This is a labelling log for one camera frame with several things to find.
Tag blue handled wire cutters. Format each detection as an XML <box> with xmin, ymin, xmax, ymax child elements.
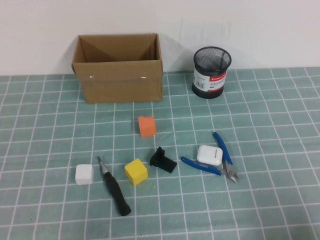
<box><xmin>180</xmin><ymin>131</ymin><xmax>243</xmax><ymax>184</ymax></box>

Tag black handled screwdriver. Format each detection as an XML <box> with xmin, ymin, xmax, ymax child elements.
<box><xmin>96</xmin><ymin>156</ymin><xmax>132</xmax><ymax>217</ymax></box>

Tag orange foam block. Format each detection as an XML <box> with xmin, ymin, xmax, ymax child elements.
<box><xmin>137</xmin><ymin>115</ymin><xmax>157</xmax><ymax>138</ymax></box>

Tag brown cardboard box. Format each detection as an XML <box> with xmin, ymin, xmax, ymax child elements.
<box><xmin>71</xmin><ymin>33</ymin><xmax>165</xmax><ymax>104</ymax></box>

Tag yellow foam block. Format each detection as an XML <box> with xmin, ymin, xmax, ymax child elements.
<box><xmin>124</xmin><ymin>158</ymin><xmax>149</xmax><ymax>187</ymax></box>

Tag white earbuds case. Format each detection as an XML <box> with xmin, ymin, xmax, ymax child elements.
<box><xmin>196</xmin><ymin>145</ymin><xmax>224</xmax><ymax>167</ymax></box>

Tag black mesh pen holder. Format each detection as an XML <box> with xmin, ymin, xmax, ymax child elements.
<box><xmin>191</xmin><ymin>46</ymin><xmax>232</xmax><ymax>100</ymax></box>

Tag white foam block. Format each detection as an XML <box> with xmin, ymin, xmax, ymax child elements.
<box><xmin>75</xmin><ymin>163</ymin><xmax>95</xmax><ymax>186</ymax></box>

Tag green grid tablecloth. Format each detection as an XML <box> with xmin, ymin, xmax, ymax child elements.
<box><xmin>0</xmin><ymin>66</ymin><xmax>320</xmax><ymax>240</ymax></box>

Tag black plastic bracket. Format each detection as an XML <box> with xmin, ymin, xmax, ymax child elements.
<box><xmin>149</xmin><ymin>146</ymin><xmax>178</xmax><ymax>174</ymax></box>

